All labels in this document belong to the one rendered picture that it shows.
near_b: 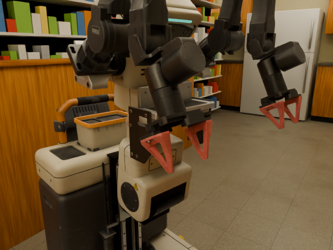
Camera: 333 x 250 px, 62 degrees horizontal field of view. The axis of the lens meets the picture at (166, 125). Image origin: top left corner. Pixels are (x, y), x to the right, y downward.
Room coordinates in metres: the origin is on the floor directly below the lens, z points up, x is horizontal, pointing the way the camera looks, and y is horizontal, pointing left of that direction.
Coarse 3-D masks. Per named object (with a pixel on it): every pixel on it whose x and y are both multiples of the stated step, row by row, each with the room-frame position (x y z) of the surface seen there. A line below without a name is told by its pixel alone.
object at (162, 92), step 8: (168, 88) 0.52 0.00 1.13; (176, 88) 0.53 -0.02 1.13; (152, 96) 0.53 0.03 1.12; (160, 96) 0.52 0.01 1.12; (168, 96) 0.51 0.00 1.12; (176, 96) 0.52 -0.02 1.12; (160, 104) 0.51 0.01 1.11; (168, 104) 0.51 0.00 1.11; (176, 104) 0.51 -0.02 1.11; (160, 112) 0.51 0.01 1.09; (168, 112) 0.50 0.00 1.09; (176, 112) 0.50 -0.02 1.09; (184, 112) 0.51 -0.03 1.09; (192, 112) 0.52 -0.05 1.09; (160, 120) 0.48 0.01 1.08; (168, 120) 0.48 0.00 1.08; (176, 120) 0.49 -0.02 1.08
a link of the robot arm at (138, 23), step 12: (132, 0) 0.57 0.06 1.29; (144, 0) 0.54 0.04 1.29; (156, 0) 0.55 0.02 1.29; (132, 12) 0.56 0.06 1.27; (144, 12) 0.54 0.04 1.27; (156, 12) 0.55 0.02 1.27; (132, 24) 0.56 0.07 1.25; (144, 24) 0.54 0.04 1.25; (156, 24) 0.55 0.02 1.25; (144, 36) 0.54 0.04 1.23; (156, 36) 0.56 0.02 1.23; (168, 36) 0.57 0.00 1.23; (144, 48) 0.54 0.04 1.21; (156, 48) 0.55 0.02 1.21
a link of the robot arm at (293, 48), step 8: (256, 40) 0.84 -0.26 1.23; (256, 48) 0.83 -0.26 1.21; (280, 48) 0.80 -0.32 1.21; (288, 48) 0.79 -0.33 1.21; (296, 48) 0.78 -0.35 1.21; (256, 56) 0.83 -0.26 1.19; (264, 56) 0.84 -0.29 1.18; (280, 56) 0.79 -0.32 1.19; (288, 56) 0.77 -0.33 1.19; (296, 56) 0.76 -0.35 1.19; (304, 56) 0.79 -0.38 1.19; (280, 64) 0.79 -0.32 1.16; (288, 64) 0.78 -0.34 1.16; (296, 64) 0.77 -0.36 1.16
